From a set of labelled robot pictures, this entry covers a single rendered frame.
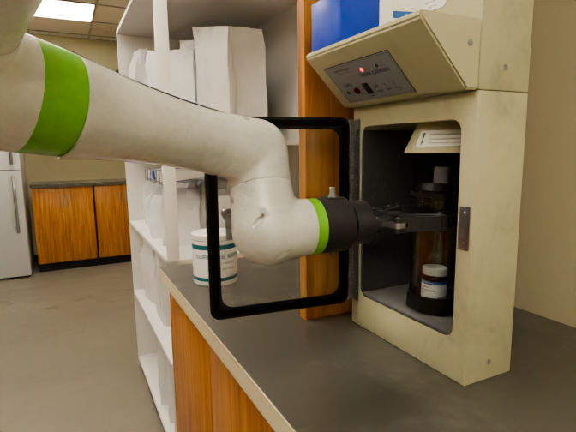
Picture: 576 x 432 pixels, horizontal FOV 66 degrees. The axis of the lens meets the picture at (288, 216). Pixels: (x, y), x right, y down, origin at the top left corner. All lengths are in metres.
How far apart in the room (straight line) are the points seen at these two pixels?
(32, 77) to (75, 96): 0.04
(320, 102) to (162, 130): 0.50
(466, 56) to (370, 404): 0.53
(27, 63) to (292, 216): 0.39
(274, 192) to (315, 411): 0.33
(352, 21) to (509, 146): 0.34
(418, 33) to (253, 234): 0.37
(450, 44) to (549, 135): 0.54
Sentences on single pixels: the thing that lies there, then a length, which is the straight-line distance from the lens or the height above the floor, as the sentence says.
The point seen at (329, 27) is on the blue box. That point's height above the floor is 1.54.
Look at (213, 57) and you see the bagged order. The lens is 1.88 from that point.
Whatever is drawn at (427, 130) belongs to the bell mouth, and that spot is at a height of 1.36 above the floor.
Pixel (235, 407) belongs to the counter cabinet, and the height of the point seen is 0.78.
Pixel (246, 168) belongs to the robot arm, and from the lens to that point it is 0.67.
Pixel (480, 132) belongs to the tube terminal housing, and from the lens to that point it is 0.74.
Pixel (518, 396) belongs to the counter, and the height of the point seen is 0.94.
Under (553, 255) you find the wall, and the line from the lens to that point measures 1.19.
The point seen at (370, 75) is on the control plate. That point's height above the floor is 1.45.
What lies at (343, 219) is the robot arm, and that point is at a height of 1.22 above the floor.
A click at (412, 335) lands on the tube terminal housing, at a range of 0.89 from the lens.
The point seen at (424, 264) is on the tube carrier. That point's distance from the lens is 0.86.
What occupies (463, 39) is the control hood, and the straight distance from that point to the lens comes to 0.72.
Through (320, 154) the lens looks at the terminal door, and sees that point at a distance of 0.93.
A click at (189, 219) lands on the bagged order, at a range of 1.93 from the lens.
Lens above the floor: 1.33
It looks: 9 degrees down
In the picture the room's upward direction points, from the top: 1 degrees counter-clockwise
